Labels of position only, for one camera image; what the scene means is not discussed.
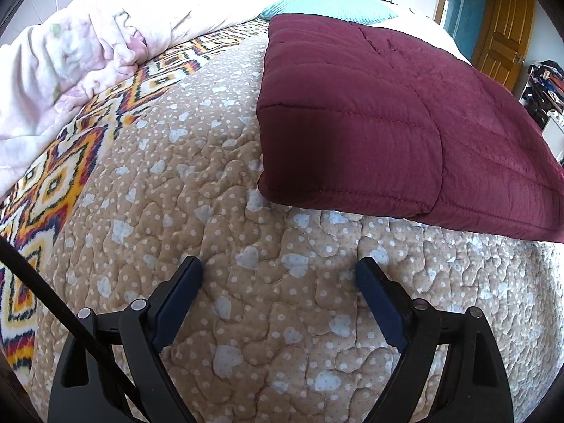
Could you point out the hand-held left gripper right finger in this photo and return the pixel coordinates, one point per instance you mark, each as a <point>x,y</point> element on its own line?
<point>383,304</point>

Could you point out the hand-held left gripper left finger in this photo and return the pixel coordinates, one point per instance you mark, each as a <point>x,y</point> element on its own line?
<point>176,304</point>

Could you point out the maroon comforter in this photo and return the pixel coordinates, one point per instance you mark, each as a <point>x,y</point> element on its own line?
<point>374,141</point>

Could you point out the clothes rack with clothes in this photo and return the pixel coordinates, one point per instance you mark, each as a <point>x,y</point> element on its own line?
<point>544,83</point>

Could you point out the beige quilted bedspread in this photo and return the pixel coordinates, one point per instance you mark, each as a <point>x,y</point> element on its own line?
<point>264,273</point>

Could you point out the geometric patterned blanket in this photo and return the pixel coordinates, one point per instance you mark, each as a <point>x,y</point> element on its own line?
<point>57,176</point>

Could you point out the white pink floral duvet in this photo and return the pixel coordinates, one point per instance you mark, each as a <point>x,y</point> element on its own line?
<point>66,53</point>

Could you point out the white bed sheet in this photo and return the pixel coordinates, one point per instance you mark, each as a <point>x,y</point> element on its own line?
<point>423,26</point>

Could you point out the wooden door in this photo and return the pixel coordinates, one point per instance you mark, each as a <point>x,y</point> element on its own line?
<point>506,35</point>

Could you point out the teal pillow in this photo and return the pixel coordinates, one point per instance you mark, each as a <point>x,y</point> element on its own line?
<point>326,4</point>

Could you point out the blue glass door panel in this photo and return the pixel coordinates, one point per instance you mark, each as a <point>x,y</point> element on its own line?
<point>467,9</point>

